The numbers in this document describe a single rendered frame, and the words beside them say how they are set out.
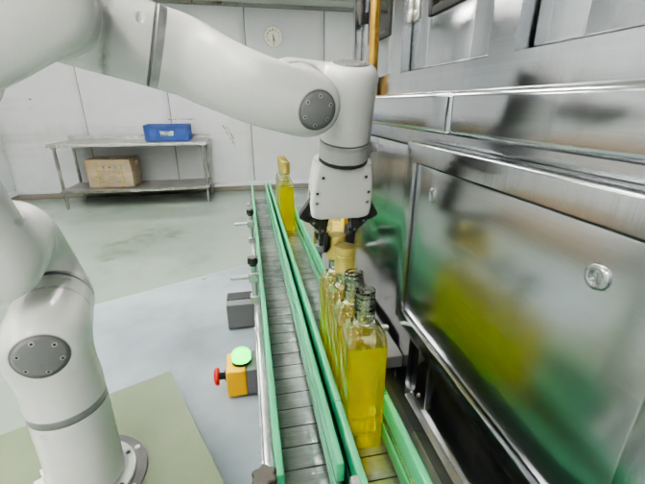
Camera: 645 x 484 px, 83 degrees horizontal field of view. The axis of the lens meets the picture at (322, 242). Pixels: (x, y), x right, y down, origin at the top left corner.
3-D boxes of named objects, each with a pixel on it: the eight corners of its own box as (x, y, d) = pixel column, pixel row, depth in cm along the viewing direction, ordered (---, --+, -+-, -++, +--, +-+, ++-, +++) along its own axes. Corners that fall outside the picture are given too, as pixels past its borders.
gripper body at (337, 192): (369, 141, 59) (361, 201, 66) (306, 142, 58) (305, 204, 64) (383, 159, 54) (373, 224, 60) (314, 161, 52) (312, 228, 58)
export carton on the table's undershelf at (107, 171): (87, 188, 516) (81, 159, 502) (102, 181, 558) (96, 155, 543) (133, 187, 523) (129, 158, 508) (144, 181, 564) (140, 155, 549)
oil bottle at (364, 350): (381, 447, 57) (391, 329, 49) (346, 452, 56) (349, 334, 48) (370, 418, 62) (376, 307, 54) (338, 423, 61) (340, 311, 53)
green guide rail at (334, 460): (343, 507, 48) (345, 463, 45) (336, 509, 48) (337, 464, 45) (267, 196, 208) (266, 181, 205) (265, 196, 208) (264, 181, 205)
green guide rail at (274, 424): (286, 519, 46) (284, 474, 44) (278, 520, 46) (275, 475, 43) (253, 196, 207) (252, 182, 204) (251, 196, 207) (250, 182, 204)
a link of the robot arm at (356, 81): (274, 67, 42) (256, 53, 49) (276, 155, 48) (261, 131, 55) (390, 65, 47) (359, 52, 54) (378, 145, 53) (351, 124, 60)
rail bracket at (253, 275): (261, 305, 97) (257, 259, 92) (232, 308, 96) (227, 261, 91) (260, 298, 101) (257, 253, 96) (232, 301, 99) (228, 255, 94)
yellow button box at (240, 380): (259, 395, 84) (257, 369, 81) (226, 399, 83) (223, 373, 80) (258, 374, 90) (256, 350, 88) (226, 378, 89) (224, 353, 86)
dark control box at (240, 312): (255, 327, 109) (253, 302, 106) (228, 330, 108) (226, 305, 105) (254, 313, 117) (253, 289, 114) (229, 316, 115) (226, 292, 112)
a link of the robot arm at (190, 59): (148, 77, 45) (301, 120, 55) (146, 107, 36) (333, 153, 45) (156, 0, 41) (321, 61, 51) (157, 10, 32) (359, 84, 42)
